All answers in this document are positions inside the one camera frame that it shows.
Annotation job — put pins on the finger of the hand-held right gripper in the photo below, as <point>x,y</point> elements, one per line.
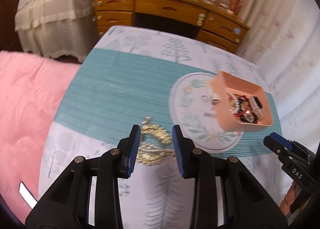
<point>277,142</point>

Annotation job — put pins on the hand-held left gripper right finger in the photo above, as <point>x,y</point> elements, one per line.
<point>178,154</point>

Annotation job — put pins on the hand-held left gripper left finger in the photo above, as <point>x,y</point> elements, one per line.
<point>133,151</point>

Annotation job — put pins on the jewellery pieces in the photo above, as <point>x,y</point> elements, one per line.
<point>243,109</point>

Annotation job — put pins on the pink plastic box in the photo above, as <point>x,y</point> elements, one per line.
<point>225,114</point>

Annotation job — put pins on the white leaf print curtain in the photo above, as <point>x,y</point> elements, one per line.
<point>282,31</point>

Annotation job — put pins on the white flat strip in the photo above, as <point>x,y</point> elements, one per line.
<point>27,191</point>

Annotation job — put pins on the pink blanket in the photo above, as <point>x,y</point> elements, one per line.
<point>25,106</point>

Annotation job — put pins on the blue sticker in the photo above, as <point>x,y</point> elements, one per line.
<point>237,30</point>

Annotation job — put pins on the wooden desk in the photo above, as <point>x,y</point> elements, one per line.
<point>155,6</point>

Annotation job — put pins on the white covered furniture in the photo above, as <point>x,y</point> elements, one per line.
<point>55,6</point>

